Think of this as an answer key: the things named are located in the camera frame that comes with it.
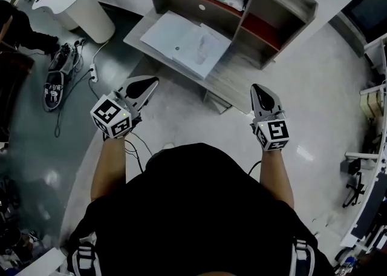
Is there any black floor cable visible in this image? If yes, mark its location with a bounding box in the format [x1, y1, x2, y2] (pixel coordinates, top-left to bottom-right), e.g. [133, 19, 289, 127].
[54, 68, 105, 138]

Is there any white sheet of paper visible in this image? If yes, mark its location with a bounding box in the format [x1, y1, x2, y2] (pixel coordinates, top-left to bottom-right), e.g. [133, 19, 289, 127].
[172, 23, 232, 81]

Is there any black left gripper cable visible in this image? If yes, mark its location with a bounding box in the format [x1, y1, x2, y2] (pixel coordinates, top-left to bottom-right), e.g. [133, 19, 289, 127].
[123, 131, 154, 173]

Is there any translucent plastic file folder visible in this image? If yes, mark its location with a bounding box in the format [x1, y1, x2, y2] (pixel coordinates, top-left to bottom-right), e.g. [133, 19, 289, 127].
[139, 10, 232, 81]

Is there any black office chair base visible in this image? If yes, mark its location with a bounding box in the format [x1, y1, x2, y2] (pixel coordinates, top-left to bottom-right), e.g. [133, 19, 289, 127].
[340, 159, 368, 209]

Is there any black white backpack strap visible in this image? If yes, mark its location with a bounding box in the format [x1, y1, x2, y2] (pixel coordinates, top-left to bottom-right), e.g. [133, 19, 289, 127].
[71, 232, 98, 276]
[289, 237, 316, 276]

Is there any person's left forearm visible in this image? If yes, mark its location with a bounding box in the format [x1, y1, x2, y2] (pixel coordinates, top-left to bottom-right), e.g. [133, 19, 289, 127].
[90, 136, 134, 202]

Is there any white flat board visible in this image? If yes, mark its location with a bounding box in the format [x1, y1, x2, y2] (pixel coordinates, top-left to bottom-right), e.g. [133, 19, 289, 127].
[14, 247, 68, 276]

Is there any black monitor screen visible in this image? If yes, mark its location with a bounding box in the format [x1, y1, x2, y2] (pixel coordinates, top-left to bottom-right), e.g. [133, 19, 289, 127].
[341, 0, 387, 43]

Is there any person's right forearm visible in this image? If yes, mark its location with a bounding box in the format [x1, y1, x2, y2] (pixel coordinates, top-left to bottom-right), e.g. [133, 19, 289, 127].
[259, 147, 295, 209]

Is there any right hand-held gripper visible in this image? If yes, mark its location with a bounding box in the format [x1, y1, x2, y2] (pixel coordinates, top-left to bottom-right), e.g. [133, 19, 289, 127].
[249, 83, 290, 151]

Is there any dark brown chair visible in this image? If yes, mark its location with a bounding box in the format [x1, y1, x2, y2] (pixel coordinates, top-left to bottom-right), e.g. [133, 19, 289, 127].
[0, 41, 34, 148]

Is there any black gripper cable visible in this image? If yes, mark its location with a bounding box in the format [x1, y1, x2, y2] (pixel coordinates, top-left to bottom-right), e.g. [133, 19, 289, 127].
[123, 131, 154, 173]
[248, 160, 262, 176]

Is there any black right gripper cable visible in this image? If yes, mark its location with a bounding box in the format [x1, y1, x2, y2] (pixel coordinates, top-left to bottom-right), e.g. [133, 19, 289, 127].
[248, 160, 262, 176]

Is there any person's black shirt torso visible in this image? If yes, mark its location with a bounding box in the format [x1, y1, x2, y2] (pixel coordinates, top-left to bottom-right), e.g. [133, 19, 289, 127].
[66, 143, 335, 276]

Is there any black equipment bundle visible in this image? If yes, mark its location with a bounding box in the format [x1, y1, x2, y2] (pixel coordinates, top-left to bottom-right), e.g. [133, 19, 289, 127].
[42, 42, 84, 112]

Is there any white round pedestal table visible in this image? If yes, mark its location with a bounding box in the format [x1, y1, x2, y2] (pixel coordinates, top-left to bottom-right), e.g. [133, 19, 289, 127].
[31, 0, 116, 44]

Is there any cardboard box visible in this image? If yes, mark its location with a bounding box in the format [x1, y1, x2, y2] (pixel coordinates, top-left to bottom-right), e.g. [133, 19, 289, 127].
[359, 90, 385, 118]

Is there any white power cable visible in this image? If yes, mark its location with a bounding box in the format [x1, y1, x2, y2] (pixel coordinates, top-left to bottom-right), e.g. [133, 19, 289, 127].
[92, 39, 110, 65]

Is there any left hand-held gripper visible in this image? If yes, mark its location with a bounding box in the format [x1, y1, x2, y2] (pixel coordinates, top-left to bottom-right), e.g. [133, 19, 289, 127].
[89, 75, 160, 140]

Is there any white metal desk frame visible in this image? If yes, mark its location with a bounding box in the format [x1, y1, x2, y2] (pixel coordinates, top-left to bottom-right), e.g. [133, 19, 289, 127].
[340, 34, 387, 253]

